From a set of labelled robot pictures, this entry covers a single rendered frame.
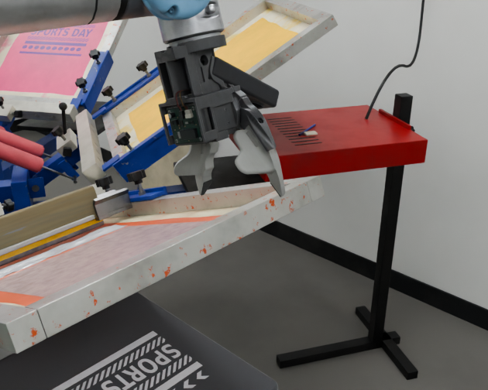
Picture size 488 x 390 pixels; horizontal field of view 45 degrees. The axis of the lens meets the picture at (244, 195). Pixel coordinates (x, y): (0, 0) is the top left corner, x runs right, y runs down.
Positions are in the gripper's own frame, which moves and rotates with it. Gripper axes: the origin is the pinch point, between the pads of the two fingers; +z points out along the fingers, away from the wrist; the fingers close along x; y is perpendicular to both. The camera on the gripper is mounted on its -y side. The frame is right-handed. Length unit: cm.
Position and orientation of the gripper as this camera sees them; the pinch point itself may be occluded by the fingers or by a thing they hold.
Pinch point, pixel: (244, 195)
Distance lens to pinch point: 75.3
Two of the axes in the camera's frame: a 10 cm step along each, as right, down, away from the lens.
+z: 2.2, 9.5, 2.2
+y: -6.9, 3.1, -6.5
